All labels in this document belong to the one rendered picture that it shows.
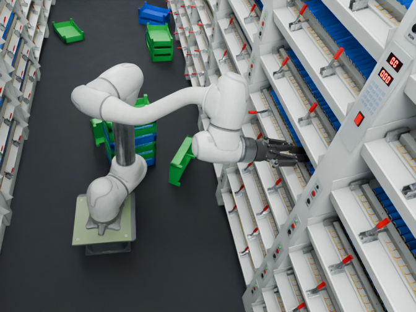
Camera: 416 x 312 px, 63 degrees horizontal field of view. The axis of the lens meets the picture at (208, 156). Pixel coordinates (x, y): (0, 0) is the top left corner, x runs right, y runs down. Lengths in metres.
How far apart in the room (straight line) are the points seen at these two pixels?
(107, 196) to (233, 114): 0.91
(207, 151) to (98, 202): 0.84
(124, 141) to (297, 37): 0.91
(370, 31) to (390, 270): 0.57
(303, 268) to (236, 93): 0.68
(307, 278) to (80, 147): 1.84
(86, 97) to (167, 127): 1.44
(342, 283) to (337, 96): 0.54
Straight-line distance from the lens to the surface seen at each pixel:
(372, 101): 0.88
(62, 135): 2.72
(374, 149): 0.91
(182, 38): 3.56
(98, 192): 1.73
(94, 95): 1.35
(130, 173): 1.80
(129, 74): 1.45
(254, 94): 1.60
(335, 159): 1.01
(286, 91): 1.32
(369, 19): 0.97
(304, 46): 1.21
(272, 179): 1.51
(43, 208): 2.33
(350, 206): 1.02
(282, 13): 1.38
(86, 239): 1.91
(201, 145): 1.05
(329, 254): 1.16
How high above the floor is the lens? 1.87
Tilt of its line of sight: 47 degrees down
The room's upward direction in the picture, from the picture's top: 11 degrees clockwise
